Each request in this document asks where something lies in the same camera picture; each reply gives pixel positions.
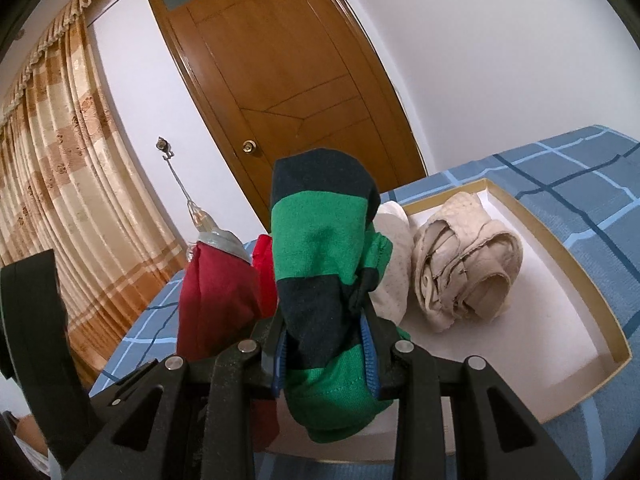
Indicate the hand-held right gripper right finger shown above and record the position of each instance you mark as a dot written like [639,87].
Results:
[372,380]

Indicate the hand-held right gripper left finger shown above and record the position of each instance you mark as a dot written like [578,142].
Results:
[278,382]

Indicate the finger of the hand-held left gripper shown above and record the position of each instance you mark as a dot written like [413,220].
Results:
[116,397]

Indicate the dark red underwear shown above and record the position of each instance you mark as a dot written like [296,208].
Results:
[220,300]

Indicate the pale pink underwear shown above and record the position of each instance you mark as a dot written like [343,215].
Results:
[395,260]

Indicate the green navy striped underwear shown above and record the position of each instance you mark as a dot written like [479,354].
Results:
[320,240]

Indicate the cream underwear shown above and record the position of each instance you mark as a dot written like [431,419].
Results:
[475,260]

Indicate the wooden framed white tray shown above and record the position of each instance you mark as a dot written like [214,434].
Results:
[525,320]

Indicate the person's left forearm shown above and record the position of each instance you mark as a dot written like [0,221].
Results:
[32,435]

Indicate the beige patterned curtain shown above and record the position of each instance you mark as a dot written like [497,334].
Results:
[75,185]

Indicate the beige curtain tassel tieback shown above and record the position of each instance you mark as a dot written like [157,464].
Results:
[202,220]

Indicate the brass door knob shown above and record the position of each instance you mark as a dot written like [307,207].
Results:
[248,147]

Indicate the blue plaid tablecloth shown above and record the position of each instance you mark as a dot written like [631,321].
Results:
[575,185]

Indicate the brown wooden door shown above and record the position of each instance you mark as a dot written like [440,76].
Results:
[300,60]

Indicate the metal wall hook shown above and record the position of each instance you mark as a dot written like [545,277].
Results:
[163,146]

